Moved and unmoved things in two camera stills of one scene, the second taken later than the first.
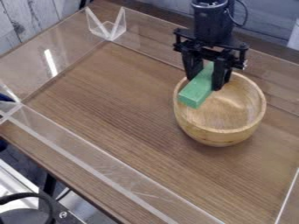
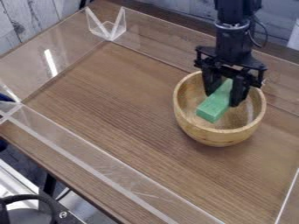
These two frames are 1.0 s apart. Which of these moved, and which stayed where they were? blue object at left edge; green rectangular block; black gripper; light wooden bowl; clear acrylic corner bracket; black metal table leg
Moved: black gripper; green rectangular block
Stayed: blue object at left edge; clear acrylic corner bracket; black metal table leg; light wooden bowl
